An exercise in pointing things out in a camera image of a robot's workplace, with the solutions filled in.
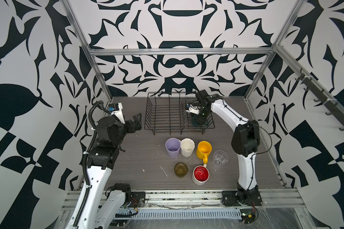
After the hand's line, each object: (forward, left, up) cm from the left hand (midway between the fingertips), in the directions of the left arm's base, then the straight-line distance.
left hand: (130, 113), depth 69 cm
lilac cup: (-6, -21, -25) cm, 32 cm away
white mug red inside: (-21, -35, -31) cm, 51 cm away
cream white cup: (-5, -29, -28) cm, 41 cm away
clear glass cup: (-12, -49, -31) cm, 59 cm away
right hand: (+15, -39, -21) cm, 47 cm away
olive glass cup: (-17, -24, -31) cm, 43 cm away
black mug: (+13, -30, -10) cm, 34 cm away
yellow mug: (-7, -39, -30) cm, 50 cm away
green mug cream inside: (+6, -36, -16) cm, 39 cm away
